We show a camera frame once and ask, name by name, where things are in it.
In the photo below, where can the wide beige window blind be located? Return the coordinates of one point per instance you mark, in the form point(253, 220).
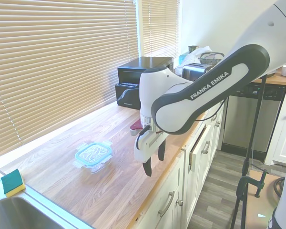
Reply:
point(62, 59)

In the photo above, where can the dark green tin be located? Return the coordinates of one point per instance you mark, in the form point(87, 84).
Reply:
point(193, 48)

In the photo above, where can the brown wooden board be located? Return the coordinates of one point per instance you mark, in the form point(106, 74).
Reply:
point(262, 212)

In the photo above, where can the narrow beige window blind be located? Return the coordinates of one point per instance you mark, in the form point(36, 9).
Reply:
point(160, 28)

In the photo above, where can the white plastic bag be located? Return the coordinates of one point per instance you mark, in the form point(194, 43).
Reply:
point(196, 54)

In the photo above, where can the round metal cabinet knob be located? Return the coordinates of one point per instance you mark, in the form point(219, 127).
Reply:
point(218, 123)
point(180, 202)

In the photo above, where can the black toaster oven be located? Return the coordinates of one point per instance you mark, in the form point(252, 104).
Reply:
point(135, 70)

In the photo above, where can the black camera tripod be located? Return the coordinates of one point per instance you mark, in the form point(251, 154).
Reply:
point(251, 133)

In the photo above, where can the stainless steel double sink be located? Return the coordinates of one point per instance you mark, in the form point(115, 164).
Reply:
point(19, 214)

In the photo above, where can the silver toaster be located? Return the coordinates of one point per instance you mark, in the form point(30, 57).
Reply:
point(193, 70)

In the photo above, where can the yellow and green sponge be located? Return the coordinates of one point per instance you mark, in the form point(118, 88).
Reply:
point(13, 183)

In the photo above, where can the green clamp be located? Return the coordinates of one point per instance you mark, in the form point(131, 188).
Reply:
point(261, 183)

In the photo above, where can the stainless steel dishwasher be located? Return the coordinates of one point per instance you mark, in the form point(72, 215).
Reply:
point(238, 119)

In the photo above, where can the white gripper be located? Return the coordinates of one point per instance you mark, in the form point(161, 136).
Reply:
point(145, 148)

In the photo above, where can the clear glass food container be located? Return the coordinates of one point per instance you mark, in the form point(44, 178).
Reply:
point(97, 169)

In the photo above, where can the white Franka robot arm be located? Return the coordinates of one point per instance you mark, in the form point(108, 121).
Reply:
point(205, 90)

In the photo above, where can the black glossy box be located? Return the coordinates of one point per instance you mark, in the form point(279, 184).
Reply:
point(126, 95)

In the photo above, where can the white base cabinet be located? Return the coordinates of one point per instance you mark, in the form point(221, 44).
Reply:
point(195, 181)
point(283, 138)

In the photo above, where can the brushed metal drawer pull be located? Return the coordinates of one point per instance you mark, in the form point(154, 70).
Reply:
point(166, 204)
point(205, 146)

